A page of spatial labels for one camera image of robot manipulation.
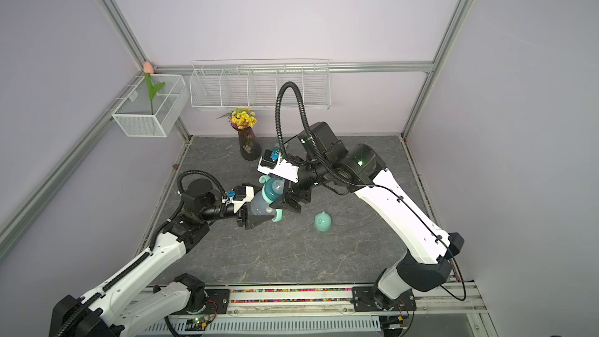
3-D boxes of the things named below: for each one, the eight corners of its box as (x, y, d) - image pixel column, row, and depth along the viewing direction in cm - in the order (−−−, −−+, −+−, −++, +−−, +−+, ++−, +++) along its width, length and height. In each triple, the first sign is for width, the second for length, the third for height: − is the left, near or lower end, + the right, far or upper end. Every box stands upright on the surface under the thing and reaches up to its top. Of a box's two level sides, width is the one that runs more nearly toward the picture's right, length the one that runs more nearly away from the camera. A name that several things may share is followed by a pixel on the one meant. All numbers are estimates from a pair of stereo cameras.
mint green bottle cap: (314, 231, 90) (315, 226, 87) (314, 216, 94) (314, 211, 91) (330, 231, 90) (331, 226, 87) (329, 216, 94) (330, 211, 91)
